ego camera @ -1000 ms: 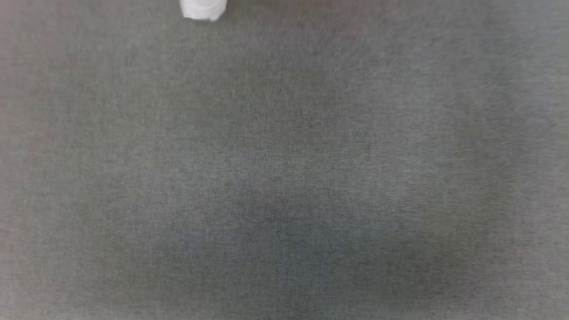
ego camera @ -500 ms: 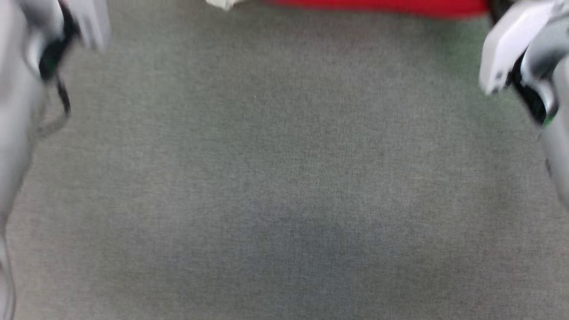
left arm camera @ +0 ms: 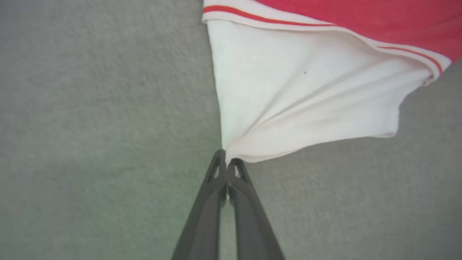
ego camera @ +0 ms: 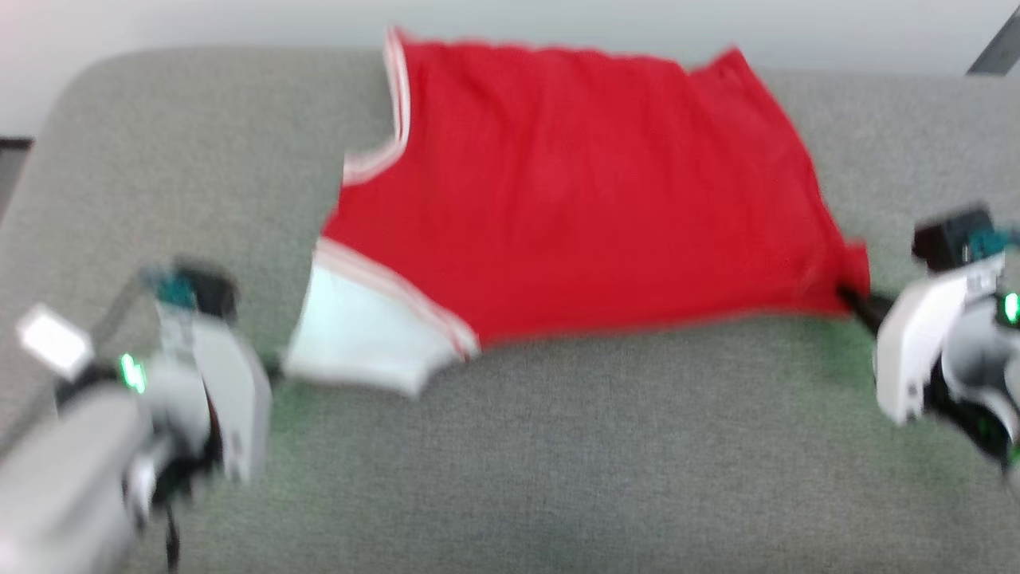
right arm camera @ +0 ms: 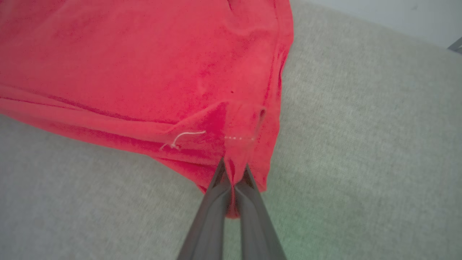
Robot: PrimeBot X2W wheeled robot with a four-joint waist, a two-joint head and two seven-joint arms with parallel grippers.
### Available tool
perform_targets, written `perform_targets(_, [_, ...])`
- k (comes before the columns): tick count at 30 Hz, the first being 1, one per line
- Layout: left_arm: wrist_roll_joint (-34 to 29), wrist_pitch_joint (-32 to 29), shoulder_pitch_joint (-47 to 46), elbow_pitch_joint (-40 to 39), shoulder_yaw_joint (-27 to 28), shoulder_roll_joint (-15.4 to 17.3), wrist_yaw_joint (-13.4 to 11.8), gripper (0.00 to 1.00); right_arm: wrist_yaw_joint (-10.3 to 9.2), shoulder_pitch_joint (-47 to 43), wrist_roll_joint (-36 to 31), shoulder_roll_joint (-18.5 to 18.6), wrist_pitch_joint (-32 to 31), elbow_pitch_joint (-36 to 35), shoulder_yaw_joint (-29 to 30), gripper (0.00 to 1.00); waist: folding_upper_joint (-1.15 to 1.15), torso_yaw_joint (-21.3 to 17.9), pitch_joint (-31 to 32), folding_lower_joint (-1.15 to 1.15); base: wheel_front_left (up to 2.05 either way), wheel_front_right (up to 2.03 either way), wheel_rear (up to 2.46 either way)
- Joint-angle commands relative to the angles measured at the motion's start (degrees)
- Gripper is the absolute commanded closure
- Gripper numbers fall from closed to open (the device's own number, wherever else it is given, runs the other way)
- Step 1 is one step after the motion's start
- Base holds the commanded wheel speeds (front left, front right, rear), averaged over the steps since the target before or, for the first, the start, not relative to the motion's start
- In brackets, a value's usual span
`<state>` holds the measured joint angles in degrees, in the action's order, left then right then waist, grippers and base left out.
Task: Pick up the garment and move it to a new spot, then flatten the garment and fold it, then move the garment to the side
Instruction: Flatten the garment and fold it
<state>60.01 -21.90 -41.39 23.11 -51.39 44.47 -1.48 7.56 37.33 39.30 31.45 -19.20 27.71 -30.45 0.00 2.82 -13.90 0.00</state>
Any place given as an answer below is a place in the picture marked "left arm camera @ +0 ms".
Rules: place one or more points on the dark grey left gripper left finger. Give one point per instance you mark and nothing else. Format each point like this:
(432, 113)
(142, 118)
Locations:
(202, 224)

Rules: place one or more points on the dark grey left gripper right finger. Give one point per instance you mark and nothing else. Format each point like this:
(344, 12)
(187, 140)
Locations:
(252, 224)

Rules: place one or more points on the red and white garment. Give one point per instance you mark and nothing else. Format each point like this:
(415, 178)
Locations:
(306, 83)

